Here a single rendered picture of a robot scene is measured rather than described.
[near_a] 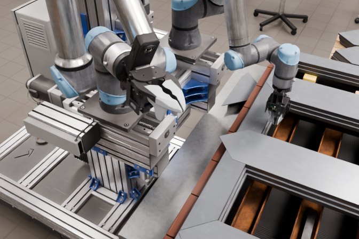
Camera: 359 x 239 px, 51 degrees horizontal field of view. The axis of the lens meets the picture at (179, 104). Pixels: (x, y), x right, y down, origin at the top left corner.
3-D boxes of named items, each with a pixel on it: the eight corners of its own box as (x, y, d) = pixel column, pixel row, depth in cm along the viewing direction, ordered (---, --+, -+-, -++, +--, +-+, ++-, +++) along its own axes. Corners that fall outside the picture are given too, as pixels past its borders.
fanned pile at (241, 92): (268, 78, 212) (269, 72, 210) (244, 119, 185) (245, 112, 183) (247, 72, 217) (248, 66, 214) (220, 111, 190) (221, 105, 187)
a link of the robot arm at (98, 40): (112, 49, 99) (109, 19, 94) (133, 68, 92) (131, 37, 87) (85, 58, 96) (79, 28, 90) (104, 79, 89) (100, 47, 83)
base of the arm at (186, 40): (162, 45, 170) (161, 24, 164) (178, 30, 180) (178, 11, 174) (191, 53, 164) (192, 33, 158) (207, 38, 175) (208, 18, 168)
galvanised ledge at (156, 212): (274, 73, 221) (274, 69, 219) (166, 262, 131) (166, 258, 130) (241, 64, 228) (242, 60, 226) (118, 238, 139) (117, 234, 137)
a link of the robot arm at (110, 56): (132, 40, 88) (100, 46, 83) (143, 48, 85) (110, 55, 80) (131, 68, 92) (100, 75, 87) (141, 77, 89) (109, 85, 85)
